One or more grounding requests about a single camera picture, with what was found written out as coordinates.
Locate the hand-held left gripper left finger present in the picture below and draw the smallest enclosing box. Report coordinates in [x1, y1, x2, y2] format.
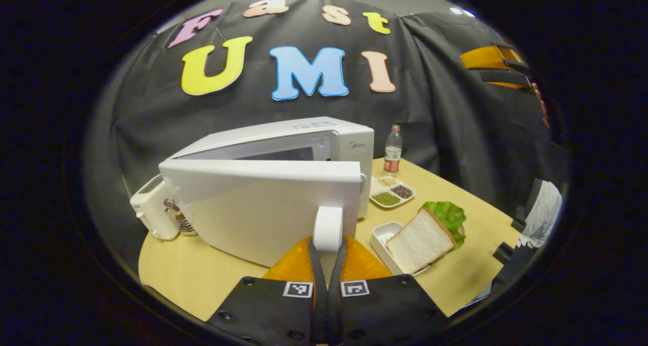
[205, 235, 329, 346]

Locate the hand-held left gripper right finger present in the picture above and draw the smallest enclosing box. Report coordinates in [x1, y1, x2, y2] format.
[327, 235, 451, 346]

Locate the toast sandwich with lettuce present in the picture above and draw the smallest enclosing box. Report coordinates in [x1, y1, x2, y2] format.
[386, 201, 467, 275]

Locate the white microwave oven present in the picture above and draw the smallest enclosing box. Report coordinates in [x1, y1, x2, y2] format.
[158, 116, 375, 268]

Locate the black backdrop cloth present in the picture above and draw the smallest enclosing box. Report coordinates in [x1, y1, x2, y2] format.
[84, 0, 570, 245]

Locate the white rectangular dish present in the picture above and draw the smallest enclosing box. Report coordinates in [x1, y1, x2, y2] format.
[371, 221, 431, 277]

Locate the sectioned tray of grains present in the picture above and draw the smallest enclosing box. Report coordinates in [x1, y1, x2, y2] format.
[369, 175, 417, 209]

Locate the red label plastic bottle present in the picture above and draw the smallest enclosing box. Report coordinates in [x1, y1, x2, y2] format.
[383, 125, 403, 178]

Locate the white cloth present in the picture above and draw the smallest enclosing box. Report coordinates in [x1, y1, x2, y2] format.
[519, 180, 563, 249]

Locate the glass jar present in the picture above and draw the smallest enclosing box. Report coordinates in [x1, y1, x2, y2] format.
[163, 198, 197, 235]

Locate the black chair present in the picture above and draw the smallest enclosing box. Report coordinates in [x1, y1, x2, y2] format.
[492, 178, 545, 291]

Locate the white toaster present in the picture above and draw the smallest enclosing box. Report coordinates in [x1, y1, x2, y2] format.
[130, 174, 180, 240]

